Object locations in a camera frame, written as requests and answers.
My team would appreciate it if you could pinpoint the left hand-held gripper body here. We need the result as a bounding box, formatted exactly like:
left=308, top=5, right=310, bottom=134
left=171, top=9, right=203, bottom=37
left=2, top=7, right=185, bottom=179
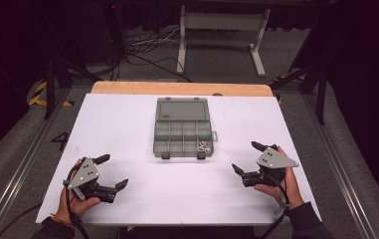
left=65, top=156, right=118, bottom=204

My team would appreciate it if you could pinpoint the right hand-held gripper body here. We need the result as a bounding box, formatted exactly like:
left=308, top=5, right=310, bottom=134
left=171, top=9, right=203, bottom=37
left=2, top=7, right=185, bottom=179
left=241, top=143, right=300, bottom=188

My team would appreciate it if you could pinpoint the grey plastic compartment box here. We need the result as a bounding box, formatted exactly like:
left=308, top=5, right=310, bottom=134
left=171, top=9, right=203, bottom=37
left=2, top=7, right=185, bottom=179
left=152, top=96, right=219, bottom=160

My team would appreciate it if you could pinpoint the person's left hand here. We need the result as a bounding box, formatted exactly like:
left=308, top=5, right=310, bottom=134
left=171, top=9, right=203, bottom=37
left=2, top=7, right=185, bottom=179
left=54, top=158, right=102, bottom=224

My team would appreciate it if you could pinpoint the person's right hand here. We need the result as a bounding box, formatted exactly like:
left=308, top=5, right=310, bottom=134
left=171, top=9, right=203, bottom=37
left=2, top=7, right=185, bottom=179
left=253, top=145, right=306, bottom=211

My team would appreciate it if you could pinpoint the white foam board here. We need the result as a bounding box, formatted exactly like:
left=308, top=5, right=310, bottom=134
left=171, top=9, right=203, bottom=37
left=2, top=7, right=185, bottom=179
left=36, top=93, right=323, bottom=226

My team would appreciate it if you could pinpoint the yellow black floor tape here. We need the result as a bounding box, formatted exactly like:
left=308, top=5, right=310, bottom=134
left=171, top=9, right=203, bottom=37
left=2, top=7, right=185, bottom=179
left=274, top=75, right=308, bottom=105

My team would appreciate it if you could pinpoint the black metal stand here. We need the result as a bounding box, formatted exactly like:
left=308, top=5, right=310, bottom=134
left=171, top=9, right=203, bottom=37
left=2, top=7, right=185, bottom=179
left=270, top=59, right=328, bottom=125

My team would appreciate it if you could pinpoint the black tripod stand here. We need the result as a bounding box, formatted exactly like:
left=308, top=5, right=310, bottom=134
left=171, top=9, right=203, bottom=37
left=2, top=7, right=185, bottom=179
left=42, top=49, right=103, bottom=120

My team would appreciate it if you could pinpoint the wooden table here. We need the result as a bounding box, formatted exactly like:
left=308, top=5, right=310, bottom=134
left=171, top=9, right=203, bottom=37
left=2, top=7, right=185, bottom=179
left=91, top=81, right=275, bottom=98

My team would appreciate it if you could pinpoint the white metal stand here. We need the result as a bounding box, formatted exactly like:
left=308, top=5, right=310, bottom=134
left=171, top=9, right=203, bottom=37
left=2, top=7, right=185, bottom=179
left=175, top=4, right=272, bottom=78

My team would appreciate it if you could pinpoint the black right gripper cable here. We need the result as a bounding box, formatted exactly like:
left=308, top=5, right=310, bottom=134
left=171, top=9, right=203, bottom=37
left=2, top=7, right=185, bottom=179
left=255, top=172, right=292, bottom=239

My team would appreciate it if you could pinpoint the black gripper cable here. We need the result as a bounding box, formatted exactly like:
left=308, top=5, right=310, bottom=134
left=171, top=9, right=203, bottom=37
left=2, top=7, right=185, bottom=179
left=255, top=172, right=292, bottom=239
left=64, top=163, right=92, bottom=239

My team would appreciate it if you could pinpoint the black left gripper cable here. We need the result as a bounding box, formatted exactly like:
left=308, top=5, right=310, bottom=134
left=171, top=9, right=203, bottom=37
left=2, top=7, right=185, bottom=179
left=64, top=163, right=92, bottom=239

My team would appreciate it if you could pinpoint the brown bead bracelet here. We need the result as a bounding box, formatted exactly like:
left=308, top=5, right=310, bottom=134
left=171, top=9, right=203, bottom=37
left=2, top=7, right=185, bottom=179
left=48, top=212, right=78, bottom=230

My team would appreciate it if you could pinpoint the aluminium floor rail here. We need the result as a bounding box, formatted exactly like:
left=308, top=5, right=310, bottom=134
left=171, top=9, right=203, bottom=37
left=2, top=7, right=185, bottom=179
left=300, top=93, right=379, bottom=239
left=0, top=88, right=73, bottom=239

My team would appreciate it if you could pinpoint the black floor cable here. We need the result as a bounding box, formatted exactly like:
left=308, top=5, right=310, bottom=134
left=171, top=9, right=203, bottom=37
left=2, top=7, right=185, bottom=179
left=0, top=202, right=43, bottom=239

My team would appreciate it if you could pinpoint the bundle of floor cables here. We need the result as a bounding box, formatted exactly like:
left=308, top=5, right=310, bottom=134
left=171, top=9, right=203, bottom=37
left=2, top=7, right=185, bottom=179
left=123, top=26, right=195, bottom=84

